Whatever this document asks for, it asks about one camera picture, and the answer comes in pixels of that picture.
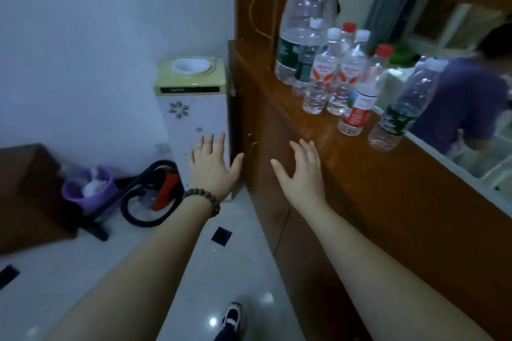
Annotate person's left hand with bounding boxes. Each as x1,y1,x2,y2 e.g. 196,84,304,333
188,132,245,202

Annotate person's right hand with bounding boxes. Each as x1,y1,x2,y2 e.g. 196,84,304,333
270,139,327,216

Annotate brown wooden cabinet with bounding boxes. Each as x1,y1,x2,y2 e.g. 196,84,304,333
228,0,512,341

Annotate clear bottle orange label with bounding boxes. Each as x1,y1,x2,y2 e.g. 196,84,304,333
326,29,372,117
302,27,342,116

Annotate person's right forearm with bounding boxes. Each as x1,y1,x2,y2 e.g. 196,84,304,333
302,200,497,341

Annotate person's left forearm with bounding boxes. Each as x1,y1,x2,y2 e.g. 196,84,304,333
46,199,217,341

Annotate white and green water dispenser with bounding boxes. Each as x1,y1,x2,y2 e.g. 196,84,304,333
153,56,233,200

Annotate purple waste bin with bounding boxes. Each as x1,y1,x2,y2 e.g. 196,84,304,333
61,166,119,216

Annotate black and white sneaker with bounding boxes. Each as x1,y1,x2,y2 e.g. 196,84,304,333
221,302,245,334

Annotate green plastic basin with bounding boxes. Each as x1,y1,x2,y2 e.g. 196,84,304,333
388,45,418,67

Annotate dark blue jeans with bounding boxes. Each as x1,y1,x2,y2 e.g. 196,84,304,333
213,322,241,341

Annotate low brown wooden chest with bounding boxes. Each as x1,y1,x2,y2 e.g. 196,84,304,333
0,143,87,257

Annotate brown wooden bead bracelet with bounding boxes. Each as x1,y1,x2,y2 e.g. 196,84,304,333
182,188,221,218

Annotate yellow wire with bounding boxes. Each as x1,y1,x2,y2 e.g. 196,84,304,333
247,0,274,40

